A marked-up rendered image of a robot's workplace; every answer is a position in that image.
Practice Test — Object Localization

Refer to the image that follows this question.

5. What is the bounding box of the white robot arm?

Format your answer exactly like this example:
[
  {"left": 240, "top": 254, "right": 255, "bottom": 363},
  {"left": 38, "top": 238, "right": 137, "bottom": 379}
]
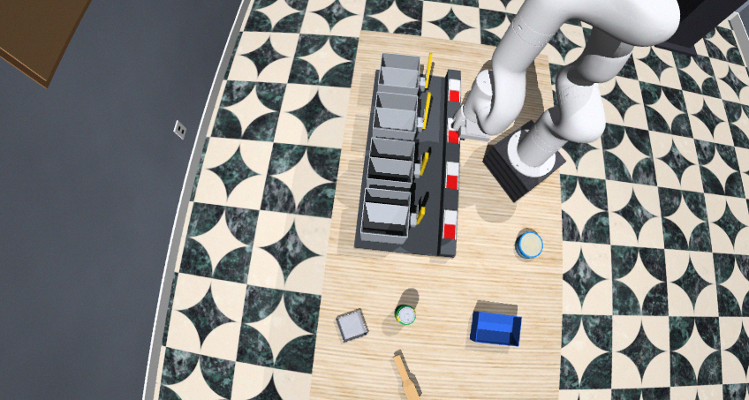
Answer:
[{"left": 459, "top": 0, "right": 680, "bottom": 177}]

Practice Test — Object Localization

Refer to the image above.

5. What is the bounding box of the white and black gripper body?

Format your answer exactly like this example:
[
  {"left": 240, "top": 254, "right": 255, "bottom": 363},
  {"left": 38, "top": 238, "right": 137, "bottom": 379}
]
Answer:
[{"left": 453, "top": 104, "right": 466, "bottom": 131}]

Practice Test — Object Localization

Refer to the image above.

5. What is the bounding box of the round tin with blue-rimmed lid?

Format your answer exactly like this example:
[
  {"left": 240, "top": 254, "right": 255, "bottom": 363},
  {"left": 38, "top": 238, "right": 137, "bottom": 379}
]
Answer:
[{"left": 515, "top": 231, "right": 543, "bottom": 259}]

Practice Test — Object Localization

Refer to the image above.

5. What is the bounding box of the green and yellow drink can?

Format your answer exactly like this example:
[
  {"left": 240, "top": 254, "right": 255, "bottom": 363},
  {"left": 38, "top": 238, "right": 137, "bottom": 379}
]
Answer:
[{"left": 394, "top": 305, "right": 416, "bottom": 325}]

